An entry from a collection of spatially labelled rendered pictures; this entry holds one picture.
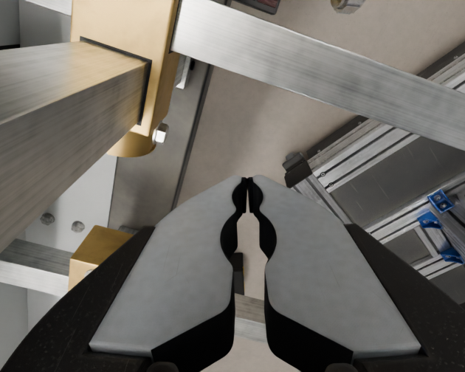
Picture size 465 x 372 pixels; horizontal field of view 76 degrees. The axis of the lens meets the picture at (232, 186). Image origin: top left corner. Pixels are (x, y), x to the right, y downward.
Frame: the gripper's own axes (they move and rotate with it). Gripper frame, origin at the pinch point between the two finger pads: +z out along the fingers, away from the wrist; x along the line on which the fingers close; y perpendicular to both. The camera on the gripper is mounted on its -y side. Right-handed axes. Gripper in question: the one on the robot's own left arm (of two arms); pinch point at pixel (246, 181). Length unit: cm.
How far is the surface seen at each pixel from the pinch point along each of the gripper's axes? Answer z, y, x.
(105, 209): 29.2, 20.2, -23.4
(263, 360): 91, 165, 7
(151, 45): 6.0, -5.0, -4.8
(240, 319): 8.6, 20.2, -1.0
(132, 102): 4.1, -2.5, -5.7
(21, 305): 28, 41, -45
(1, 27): 26.4, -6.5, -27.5
